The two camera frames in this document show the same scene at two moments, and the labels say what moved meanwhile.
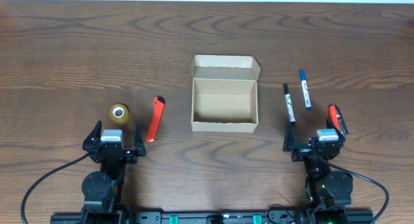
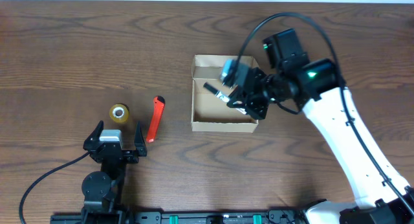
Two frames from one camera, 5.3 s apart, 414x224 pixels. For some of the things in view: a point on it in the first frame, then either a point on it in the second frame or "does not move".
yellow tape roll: [119, 112] does not move
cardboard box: [224, 93] does not move
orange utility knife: [158, 110] does not move
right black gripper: [313, 149] -> [247, 99]
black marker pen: [290, 105] -> [224, 97]
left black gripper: [112, 151] does not move
